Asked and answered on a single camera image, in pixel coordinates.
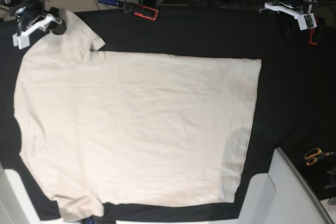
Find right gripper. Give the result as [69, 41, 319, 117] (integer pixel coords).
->
[10, 0, 67, 35]

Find cream white T-shirt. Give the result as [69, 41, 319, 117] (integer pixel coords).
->
[14, 10, 261, 222]

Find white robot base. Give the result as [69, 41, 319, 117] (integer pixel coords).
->
[110, 147, 335, 223]
[1, 167, 63, 224]

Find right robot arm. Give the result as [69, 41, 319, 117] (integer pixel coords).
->
[1, 0, 67, 37]

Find orange black clamp right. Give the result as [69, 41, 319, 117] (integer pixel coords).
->
[309, 17, 326, 46]

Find blue orange clamp top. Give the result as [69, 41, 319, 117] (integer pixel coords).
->
[98, 0, 159, 21]

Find black table cloth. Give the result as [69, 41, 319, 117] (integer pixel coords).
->
[1, 7, 335, 221]

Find orange handled scissors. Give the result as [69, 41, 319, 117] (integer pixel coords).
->
[304, 148, 335, 166]

